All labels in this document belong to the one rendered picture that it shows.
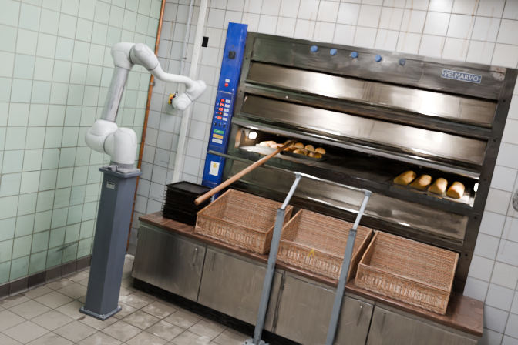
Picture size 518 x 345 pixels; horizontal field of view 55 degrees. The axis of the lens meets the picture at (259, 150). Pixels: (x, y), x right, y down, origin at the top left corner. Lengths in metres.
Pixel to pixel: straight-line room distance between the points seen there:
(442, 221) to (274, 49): 1.75
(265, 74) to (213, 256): 1.43
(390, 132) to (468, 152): 0.52
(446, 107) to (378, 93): 0.46
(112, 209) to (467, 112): 2.40
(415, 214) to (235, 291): 1.35
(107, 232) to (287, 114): 1.56
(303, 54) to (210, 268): 1.71
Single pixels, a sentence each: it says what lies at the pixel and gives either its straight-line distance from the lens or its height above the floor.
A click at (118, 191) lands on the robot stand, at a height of 0.88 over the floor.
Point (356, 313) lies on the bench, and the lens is 3.32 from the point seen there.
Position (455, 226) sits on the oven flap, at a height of 1.02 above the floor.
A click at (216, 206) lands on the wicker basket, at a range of 3.87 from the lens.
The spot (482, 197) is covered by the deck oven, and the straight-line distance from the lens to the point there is 3.60.
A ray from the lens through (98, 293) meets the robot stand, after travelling 3.60.
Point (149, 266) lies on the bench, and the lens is 3.93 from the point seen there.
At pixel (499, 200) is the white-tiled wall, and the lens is 3.60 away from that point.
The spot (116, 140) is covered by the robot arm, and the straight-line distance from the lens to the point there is 3.33.
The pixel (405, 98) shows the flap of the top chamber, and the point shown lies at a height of 1.80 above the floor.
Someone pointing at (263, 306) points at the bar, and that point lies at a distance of 3.46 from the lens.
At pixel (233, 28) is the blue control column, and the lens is 4.04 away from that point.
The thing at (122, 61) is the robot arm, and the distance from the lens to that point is 3.48.
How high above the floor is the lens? 1.72
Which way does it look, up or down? 8 degrees down
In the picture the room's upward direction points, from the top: 10 degrees clockwise
